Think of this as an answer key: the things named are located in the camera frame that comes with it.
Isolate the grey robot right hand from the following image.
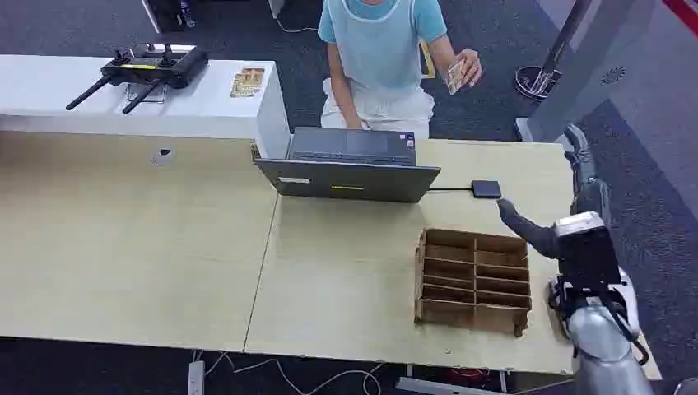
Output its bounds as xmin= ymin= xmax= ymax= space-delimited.
xmin=496 ymin=124 xmax=623 ymax=291

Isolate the printed card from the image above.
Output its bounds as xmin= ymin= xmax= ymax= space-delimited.
xmin=445 ymin=58 xmax=469 ymax=97

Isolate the wooden compartment box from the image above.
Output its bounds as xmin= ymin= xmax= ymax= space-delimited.
xmin=413 ymin=227 xmax=533 ymax=338

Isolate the small black square device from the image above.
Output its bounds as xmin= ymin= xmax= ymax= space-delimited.
xmin=471 ymin=179 xmax=503 ymax=201

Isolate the stanchion pole with round base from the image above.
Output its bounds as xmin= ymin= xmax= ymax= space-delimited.
xmin=514 ymin=0 xmax=593 ymax=103

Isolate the person's left hand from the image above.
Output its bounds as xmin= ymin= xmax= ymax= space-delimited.
xmin=458 ymin=48 xmax=484 ymax=90

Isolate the grey laptop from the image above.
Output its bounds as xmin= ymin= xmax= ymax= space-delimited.
xmin=253 ymin=126 xmax=442 ymax=204

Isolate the red floor tape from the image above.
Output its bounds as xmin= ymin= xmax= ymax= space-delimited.
xmin=662 ymin=0 xmax=698 ymax=24

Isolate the person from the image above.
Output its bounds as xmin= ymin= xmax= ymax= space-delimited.
xmin=317 ymin=0 xmax=484 ymax=141

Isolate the white counter cabinet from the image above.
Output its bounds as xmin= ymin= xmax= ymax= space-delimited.
xmin=0 ymin=53 xmax=291 ymax=160

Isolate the white power strip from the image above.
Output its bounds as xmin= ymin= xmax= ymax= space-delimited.
xmin=187 ymin=360 xmax=206 ymax=395

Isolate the black remote controller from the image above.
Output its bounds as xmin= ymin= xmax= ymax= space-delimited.
xmin=64 ymin=43 xmax=211 ymax=116

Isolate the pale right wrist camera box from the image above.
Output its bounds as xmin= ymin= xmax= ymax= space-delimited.
xmin=552 ymin=211 xmax=607 ymax=237

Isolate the yellow frame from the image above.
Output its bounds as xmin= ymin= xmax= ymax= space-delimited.
xmin=418 ymin=39 xmax=437 ymax=81

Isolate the white floor cable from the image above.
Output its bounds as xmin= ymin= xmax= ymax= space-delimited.
xmin=202 ymin=350 xmax=386 ymax=395

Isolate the metal wire controller stand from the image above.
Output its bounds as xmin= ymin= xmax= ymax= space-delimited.
xmin=124 ymin=81 xmax=168 ymax=105

